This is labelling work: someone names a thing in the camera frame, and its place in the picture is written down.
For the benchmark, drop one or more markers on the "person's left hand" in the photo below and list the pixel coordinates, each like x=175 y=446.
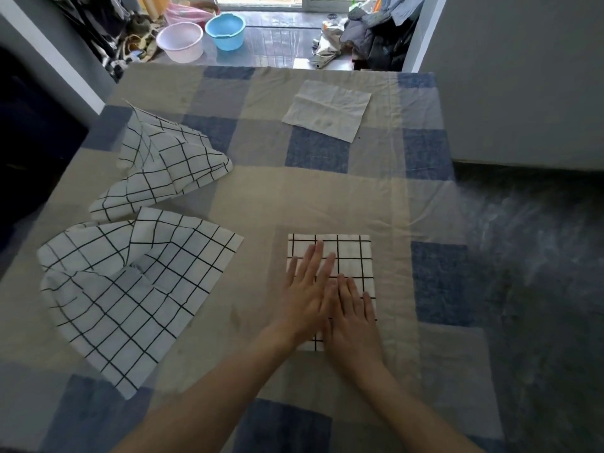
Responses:
x=302 y=306

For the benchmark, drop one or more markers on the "person's right hand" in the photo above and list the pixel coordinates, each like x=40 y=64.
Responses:
x=351 y=334

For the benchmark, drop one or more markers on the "person's right middle finger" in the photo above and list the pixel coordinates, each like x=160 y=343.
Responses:
x=354 y=294

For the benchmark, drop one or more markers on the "person's left middle finger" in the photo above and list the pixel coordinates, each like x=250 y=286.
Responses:
x=318 y=260

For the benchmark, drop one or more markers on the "person's left little finger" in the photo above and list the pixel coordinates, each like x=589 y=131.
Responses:
x=292 y=273

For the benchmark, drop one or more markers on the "person's right thumb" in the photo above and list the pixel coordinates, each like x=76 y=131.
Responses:
x=328 y=327

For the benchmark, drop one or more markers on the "person's right forearm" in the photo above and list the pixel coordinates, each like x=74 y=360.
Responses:
x=406 y=415

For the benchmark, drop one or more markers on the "person's left forearm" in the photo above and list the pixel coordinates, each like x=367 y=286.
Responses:
x=207 y=400

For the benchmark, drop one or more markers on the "blue beige checkered bedsheet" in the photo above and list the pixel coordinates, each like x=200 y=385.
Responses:
x=321 y=193

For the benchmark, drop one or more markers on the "plain white cloth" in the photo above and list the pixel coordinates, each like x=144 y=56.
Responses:
x=328 y=110

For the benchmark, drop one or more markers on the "large black grid white cloth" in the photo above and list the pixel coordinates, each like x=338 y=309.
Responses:
x=132 y=297

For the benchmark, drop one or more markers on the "crumpled black grid white cloth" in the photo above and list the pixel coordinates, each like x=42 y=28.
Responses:
x=165 y=169

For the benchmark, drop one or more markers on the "white crumpled bag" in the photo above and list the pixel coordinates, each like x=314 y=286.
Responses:
x=330 y=42

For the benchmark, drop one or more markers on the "pile of dark clothes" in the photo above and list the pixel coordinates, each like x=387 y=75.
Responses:
x=382 y=32

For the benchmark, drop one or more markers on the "blue plastic basin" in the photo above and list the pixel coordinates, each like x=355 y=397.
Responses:
x=225 y=31

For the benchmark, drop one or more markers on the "pink plastic basin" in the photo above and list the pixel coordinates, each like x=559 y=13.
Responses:
x=180 y=42

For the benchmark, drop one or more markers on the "sliding glass door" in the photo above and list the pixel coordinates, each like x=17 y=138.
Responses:
x=264 y=2

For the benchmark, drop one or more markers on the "pink plastic bag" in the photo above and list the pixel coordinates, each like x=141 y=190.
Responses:
x=186 y=14

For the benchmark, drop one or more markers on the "dark cabinet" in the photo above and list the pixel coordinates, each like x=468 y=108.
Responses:
x=33 y=150

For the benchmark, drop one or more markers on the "pile of patterned clothes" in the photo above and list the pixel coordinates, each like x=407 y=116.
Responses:
x=118 y=28

